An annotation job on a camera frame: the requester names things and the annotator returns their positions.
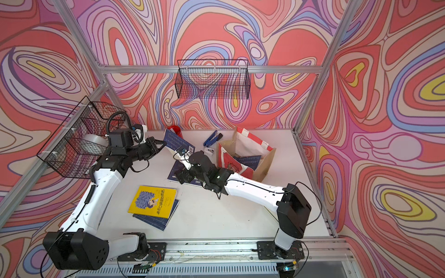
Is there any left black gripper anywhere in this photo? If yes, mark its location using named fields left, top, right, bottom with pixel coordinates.
left=125, top=137, right=166, bottom=163

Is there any dark blue book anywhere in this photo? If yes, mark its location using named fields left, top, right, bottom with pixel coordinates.
left=167, top=161, right=202, bottom=186
left=163, top=129, right=195, bottom=155

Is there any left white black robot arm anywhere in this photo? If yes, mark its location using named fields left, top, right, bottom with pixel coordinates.
left=43, top=111, right=166, bottom=271

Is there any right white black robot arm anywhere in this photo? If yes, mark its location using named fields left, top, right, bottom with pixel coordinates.
left=173, top=151, right=312, bottom=252

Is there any small white stapler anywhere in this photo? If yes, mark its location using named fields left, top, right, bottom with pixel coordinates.
left=204, top=147, right=214, bottom=155

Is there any red pen holder cup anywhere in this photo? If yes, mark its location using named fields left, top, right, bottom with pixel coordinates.
left=167, top=125, right=184, bottom=139

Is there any yellow cover book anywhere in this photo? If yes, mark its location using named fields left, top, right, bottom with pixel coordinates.
left=128, top=186, right=177, bottom=219

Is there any silver tape roll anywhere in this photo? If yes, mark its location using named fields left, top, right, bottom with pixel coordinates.
left=79, top=134, right=108, bottom=156

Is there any blue book under yellow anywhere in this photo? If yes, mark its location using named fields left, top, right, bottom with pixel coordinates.
left=133, top=199, right=180, bottom=231

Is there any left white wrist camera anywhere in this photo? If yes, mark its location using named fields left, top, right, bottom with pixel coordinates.
left=132, top=124, right=148, bottom=144

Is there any left black wire basket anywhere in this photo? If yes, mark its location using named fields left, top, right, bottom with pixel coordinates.
left=37, top=97, right=122, bottom=179

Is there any black wire basket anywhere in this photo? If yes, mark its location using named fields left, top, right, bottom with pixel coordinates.
left=175, top=59, right=251, bottom=100
left=37, top=97, right=122, bottom=179

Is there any back black wire basket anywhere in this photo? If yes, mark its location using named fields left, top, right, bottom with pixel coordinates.
left=175, top=59, right=251, bottom=100

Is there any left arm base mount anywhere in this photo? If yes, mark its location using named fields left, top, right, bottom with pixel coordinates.
left=117, top=232, right=167, bottom=263

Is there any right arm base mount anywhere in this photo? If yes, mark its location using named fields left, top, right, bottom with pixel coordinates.
left=256, top=240, right=305, bottom=261

